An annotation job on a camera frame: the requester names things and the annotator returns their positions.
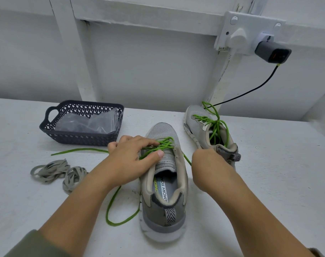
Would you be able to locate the person's left hand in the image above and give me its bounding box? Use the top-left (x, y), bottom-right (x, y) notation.
top-left (96, 135), bottom-right (165, 190)

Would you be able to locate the person's right hand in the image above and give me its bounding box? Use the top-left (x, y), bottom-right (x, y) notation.
top-left (191, 148), bottom-right (239, 193)

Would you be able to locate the gray sneaker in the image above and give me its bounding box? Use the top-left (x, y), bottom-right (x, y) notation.
top-left (183, 105), bottom-right (242, 168)
top-left (139, 122), bottom-right (189, 243)

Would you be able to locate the green shoelace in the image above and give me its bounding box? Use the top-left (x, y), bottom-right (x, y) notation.
top-left (51, 137), bottom-right (193, 227)
top-left (193, 101), bottom-right (231, 148)

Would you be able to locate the clear plastic bag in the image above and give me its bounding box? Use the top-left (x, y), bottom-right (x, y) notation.
top-left (54, 109), bottom-right (123, 134)

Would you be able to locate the person's right forearm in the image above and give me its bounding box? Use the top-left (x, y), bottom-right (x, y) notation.
top-left (211, 176), bottom-right (325, 257)

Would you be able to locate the person's left forearm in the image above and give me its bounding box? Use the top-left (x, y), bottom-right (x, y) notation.
top-left (4, 176), bottom-right (121, 257)

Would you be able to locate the dark plastic lattice basket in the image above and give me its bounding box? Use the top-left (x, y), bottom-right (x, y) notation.
top-left (40, 100), bottom-right (125, 146)

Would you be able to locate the white plug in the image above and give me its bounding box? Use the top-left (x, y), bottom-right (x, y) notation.
top-left (228, 27), bottom-right (248, 51)

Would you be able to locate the gray charger adapter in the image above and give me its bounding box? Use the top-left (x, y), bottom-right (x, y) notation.
top-left (255, 40), bottom-right (292, 64)

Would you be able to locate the black cable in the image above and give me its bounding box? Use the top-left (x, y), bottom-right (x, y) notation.
top-left (212, 63), bottom-right (281, 107)

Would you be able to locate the white cable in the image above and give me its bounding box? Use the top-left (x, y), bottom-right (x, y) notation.
top-left (205, 49), bottom-right (235, 104)

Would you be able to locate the white wall socket plate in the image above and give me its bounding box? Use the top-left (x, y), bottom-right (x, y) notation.
top-left (214, 11), bottom-right (286, 54)

